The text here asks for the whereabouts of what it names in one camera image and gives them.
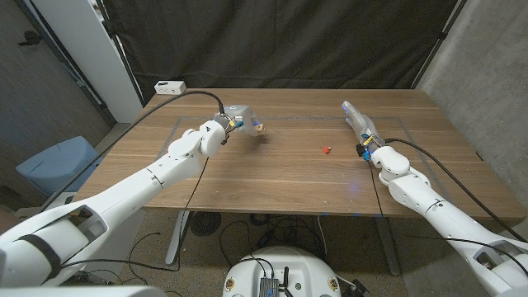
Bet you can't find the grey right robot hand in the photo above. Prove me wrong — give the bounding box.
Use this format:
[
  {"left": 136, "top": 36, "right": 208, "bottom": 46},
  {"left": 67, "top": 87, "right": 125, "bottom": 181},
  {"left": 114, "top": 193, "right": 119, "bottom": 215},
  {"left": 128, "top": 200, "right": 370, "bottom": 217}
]
[{"left": 341, "top": 100, "right": 387, "bottom": 156}]

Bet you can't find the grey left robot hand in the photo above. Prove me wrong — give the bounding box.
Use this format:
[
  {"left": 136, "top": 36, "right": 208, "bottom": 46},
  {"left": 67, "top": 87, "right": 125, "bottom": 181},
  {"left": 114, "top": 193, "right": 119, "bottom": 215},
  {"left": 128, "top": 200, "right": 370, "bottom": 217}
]
[{"left": 214, "top": 104, "right": 263, "bottom": 137}]

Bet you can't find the white power strip box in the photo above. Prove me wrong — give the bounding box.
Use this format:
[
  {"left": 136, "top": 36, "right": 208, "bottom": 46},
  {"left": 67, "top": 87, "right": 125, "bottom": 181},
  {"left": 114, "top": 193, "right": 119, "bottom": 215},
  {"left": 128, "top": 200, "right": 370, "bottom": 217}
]
[{"left": 153, "top": 80, "right": 187, "bottom": 97}]

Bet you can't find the black backdrop curtain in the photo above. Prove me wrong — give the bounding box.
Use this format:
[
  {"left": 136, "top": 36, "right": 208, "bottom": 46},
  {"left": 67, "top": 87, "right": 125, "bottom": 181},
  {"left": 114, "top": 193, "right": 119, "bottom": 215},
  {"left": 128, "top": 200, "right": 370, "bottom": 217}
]
[{"left": 101, "top": 0, "right": 469, "bottom": 102}]

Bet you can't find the round black floor fan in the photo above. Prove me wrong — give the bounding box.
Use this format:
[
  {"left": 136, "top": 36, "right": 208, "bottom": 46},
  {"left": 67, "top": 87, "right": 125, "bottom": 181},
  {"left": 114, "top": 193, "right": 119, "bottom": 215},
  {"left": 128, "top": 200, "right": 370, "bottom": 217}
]
[{"left": 190, "top": 211, "right": 222, "bottom": 238}]

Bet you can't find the grey table leg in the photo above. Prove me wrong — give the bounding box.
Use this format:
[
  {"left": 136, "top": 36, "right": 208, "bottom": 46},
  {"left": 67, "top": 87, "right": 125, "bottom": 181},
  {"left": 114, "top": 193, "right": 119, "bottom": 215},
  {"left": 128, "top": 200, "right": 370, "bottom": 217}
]
[{"left": 373, "top": 216, "right": 402, "bottom": 276}]

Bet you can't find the white table leg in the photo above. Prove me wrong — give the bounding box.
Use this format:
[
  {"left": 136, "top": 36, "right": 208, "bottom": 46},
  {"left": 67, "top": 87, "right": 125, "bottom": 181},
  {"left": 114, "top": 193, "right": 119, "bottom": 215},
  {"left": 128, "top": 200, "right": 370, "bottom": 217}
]
[{"left": 164, "top": 210, "right": 191, "bottom": 266}]

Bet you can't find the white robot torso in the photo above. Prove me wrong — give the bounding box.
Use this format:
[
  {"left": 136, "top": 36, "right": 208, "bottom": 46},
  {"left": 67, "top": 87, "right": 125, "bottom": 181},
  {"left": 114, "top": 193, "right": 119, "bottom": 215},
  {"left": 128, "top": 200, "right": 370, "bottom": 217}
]
[{"left": 222, "top": 246, "right": 342, "bottom": 297}]

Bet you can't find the white cabinet panel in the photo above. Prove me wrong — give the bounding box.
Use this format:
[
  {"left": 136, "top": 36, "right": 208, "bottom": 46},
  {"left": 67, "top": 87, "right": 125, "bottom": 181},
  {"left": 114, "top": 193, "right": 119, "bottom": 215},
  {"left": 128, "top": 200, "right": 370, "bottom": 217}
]
[{"left": 31, "top": 0, "right": 144, "bottom": 124}]

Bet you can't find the grey device on torso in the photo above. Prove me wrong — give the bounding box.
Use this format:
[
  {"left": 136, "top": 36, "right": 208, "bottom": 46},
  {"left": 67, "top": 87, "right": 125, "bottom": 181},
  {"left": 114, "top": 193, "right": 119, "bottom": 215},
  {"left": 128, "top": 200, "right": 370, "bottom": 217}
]
[{"left": 258, "top": 276, "right": 281, "bottom": 297}]

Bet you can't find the blue plastic bin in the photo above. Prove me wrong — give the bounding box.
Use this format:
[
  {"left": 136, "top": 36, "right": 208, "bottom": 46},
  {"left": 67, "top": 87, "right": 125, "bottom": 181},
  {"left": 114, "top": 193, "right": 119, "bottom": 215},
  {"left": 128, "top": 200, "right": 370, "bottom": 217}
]
[{"left": 15, "top": 135, "right": 103, "bottom": 195}]

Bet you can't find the thin black right wrist wire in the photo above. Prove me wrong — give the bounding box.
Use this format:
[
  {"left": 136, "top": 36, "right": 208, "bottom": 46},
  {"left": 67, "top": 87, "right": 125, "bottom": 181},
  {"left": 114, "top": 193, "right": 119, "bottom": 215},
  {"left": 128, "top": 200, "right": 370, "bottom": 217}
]
[{"left": 368, "top": 162, "right": 528, "bottom": 276}]

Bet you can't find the thin black wrist wire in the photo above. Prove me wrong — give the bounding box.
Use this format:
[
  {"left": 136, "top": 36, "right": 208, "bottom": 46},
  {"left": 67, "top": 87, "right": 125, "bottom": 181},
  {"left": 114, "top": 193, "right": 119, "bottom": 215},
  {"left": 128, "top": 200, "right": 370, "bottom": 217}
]
[
  {"left": 368, "top": 162, "right": 528, "bottom": 276},
  {"left": 59, "top": 156, "right": 210, "bottom": 272}
]

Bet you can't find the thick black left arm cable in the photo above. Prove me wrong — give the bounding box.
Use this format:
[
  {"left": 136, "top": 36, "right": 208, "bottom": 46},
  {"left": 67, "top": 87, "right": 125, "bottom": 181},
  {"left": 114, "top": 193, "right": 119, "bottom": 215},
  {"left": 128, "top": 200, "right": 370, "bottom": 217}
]
[{"left": 39, "top": 90, "right": 226, "bottom": 214}]

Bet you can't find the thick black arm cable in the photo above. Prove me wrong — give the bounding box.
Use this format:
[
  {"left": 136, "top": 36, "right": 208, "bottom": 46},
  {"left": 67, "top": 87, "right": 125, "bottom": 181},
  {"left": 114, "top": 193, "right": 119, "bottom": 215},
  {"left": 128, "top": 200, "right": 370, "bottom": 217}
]
[
  {"left": 39, "top": 90, "right": 226, "bottom": 214},
  {"left": 383, "top": 138, "right": 528, "bottom": 244}
]

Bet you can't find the thin black left wrist wire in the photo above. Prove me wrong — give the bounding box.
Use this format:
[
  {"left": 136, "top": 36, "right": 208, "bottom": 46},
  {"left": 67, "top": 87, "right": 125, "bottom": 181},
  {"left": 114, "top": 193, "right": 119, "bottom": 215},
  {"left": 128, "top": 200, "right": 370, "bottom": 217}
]
[{"left": 59, "top": 156, "right": 210, "bottom": 272}]

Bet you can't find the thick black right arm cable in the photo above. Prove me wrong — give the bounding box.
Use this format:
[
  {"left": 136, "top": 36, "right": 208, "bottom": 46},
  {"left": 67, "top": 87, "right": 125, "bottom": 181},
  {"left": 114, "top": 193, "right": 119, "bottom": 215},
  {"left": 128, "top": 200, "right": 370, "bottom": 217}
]
[{"left": 383, "top": 138, "right": 528, "bottom": 244}]

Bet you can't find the black floor cable tangle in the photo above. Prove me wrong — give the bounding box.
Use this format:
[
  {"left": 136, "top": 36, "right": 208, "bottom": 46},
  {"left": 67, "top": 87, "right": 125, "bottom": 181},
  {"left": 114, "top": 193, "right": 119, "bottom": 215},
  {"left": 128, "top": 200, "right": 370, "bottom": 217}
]
[{"left": 218, "top": 212, "right": 331, "bottom": 265}]

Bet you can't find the black door handle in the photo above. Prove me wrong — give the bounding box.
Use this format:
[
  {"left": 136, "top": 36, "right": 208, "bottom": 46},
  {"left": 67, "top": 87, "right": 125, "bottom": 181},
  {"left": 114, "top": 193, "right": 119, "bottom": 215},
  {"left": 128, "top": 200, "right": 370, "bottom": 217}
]
[{"left": 17, "top": 31, "right": 44, "bottom": 46}]

